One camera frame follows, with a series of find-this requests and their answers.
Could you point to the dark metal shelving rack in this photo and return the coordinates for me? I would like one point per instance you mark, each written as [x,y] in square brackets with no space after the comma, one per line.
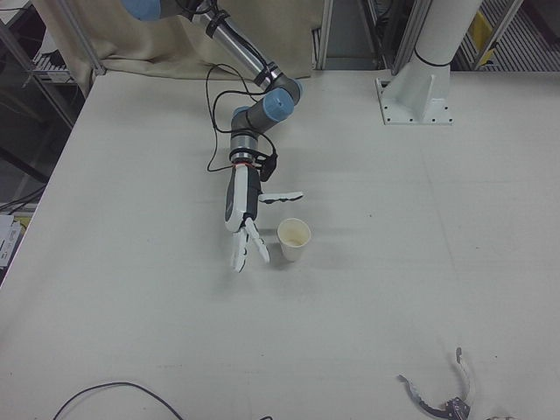
[26,65]

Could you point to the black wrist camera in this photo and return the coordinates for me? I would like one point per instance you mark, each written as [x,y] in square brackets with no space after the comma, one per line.
[269,166]

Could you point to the small circuit board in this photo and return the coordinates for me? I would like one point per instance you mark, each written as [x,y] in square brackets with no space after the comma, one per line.
[455,407]

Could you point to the yellow black device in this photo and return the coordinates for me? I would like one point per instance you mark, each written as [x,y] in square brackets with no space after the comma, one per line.
[481,26]

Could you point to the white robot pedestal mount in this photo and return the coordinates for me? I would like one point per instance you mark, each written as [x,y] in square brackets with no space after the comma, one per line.
[420,100]

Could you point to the white paper cup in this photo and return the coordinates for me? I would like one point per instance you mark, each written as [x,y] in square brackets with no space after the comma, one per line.
[291,251]

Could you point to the smooth curved white strip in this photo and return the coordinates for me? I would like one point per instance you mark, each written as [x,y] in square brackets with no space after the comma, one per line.
[467,376]

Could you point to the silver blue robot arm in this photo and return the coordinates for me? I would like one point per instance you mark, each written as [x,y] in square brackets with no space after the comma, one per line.
[262,111]

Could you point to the white labelled box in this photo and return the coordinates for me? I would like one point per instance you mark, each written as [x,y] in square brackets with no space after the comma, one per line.
[11,245]

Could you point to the beige fabric curtain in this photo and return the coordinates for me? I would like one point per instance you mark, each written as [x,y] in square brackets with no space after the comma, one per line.
[153,44]

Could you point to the aluminium frame post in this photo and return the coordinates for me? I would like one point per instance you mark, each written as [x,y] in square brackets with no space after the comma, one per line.
[321,35]

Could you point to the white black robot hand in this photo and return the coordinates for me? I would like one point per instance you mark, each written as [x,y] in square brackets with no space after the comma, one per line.
[236,197]

